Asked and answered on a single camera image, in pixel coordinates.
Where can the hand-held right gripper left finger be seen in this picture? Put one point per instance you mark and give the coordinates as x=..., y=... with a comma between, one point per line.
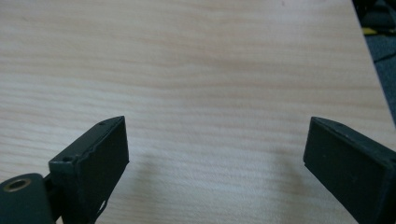
x=93, y=174

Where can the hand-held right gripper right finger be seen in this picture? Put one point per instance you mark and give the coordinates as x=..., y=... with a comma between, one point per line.
x=351, y=174

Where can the black striped stand base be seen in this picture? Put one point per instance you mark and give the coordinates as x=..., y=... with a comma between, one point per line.
x=378, y=18

